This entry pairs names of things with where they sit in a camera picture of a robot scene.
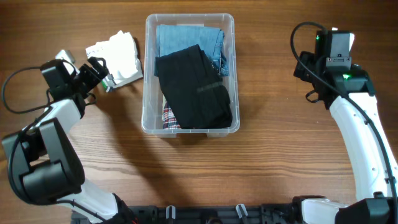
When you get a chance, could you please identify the blue jeans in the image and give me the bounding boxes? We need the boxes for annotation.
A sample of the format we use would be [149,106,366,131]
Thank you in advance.
[155,24,229,77]

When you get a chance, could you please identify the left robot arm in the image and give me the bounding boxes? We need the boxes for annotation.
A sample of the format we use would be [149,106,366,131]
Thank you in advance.
[1,57,139,223]

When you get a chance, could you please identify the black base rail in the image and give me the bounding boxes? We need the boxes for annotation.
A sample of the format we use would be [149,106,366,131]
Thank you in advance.
[130,203,302,224]

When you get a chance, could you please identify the black garment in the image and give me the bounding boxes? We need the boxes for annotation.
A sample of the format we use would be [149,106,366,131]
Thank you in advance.
[155,45,233,129]

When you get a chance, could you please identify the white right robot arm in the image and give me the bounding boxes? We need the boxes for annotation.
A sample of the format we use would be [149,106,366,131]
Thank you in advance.
[294,27,397,223]

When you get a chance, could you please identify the clear plastic storage bin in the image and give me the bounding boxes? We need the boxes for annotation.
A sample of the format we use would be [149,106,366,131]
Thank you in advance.
[141,13,240,138]

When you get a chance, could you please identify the plaid shirt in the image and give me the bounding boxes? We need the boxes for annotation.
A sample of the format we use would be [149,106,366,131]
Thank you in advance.
[162,101,180,129]

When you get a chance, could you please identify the white printed t-shirt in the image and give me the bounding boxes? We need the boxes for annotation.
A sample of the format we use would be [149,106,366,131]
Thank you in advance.
[86,30,143,92]

